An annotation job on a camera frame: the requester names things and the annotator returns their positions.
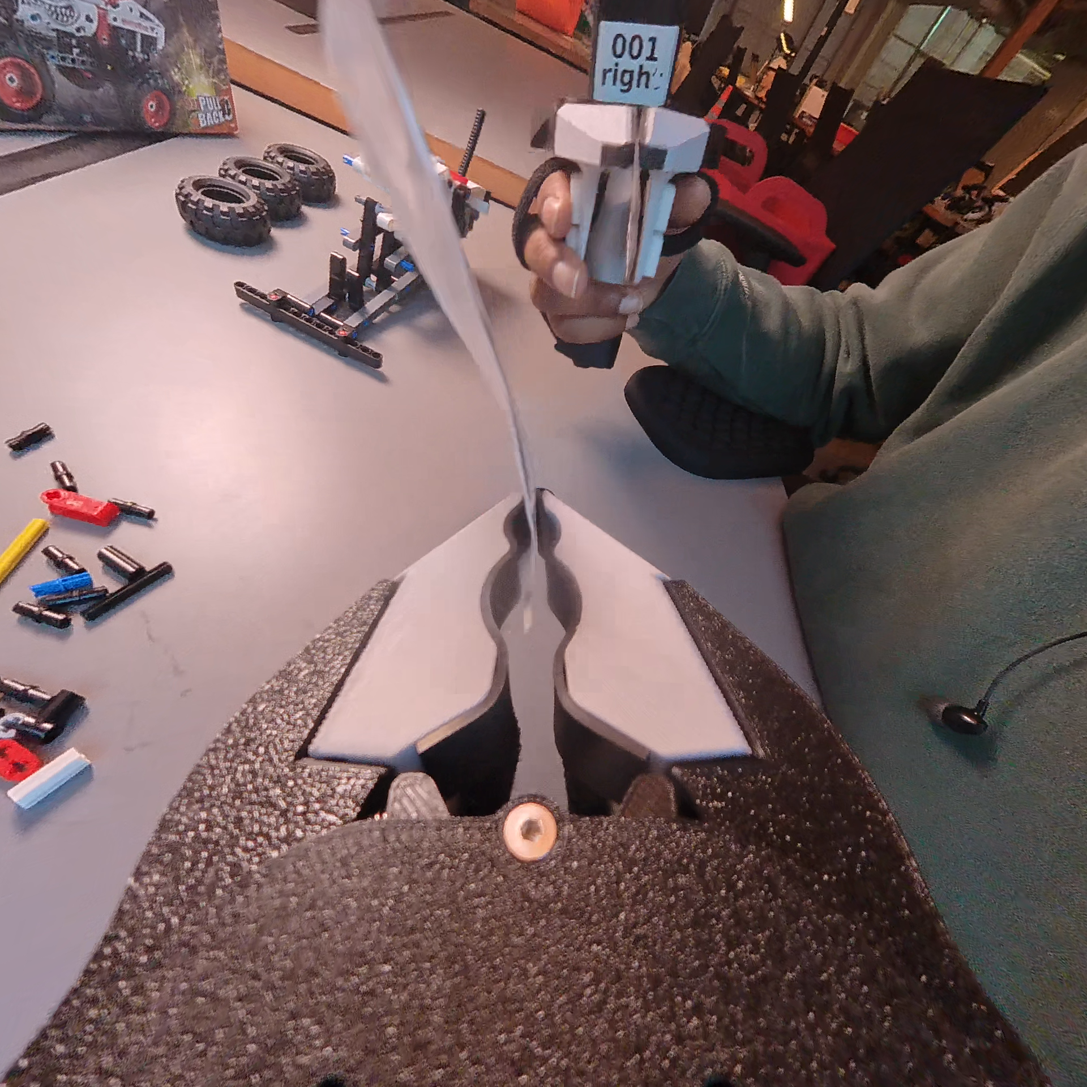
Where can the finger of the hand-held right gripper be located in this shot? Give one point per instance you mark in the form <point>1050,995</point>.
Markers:
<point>603,136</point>
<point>667,140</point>

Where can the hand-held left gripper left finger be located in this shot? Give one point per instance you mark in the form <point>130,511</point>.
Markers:
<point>408,671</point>

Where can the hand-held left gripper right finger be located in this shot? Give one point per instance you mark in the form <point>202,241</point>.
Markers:
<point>654,671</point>

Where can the paper instruction booklet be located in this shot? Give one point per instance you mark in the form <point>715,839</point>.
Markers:
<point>425,212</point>

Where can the person's right forearm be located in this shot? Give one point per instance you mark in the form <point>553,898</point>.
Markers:
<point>807,340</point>

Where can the orange background crate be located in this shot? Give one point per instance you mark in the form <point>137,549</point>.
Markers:
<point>552,15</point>

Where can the red office chair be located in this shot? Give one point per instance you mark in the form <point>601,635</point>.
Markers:
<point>781,221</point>

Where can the black toy tyre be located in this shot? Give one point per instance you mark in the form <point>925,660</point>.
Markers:
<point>304,170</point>
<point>222,212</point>
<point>263,188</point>

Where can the person's green sweatshirt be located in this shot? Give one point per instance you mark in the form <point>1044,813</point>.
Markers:
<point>976,807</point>

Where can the toy truck chassis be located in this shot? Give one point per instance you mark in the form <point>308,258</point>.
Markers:
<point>306,325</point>

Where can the pile of small toy bricks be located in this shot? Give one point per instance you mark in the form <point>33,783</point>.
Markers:
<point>81,507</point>

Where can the toy truck set box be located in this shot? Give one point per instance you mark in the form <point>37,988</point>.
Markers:
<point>102,68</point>

